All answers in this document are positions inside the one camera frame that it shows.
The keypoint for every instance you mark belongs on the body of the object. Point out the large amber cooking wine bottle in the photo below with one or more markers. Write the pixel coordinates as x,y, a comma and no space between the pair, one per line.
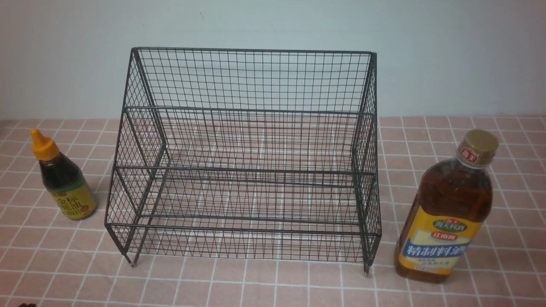
452,202

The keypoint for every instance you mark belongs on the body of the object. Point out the small dark sauce bottle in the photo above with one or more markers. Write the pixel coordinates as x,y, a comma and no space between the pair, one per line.
63,179

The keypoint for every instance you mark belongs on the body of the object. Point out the black wire mesh rack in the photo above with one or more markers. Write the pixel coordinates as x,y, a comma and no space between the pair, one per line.
247,153

